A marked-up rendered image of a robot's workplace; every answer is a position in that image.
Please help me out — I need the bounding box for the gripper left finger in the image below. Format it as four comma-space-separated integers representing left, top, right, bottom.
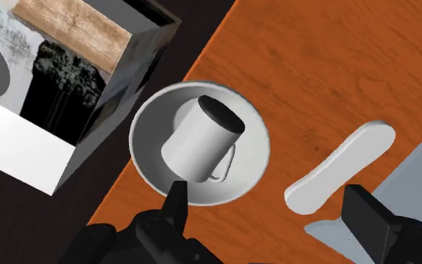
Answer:
58, 180, 223, 264

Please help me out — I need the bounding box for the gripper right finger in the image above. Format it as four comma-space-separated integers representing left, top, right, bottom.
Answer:
340, 184, 422, 264

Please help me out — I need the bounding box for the white flat oblong object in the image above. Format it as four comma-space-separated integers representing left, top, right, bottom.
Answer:
284, 121, 397, 215

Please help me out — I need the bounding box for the white mug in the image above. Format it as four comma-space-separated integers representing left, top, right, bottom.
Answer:
160, 94, 247, 184

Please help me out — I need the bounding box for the white saucer plate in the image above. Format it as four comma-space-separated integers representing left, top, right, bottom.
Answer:
128, 81, 271, 207

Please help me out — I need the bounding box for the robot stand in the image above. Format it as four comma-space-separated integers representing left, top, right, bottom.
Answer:
0, 0, 182, 197

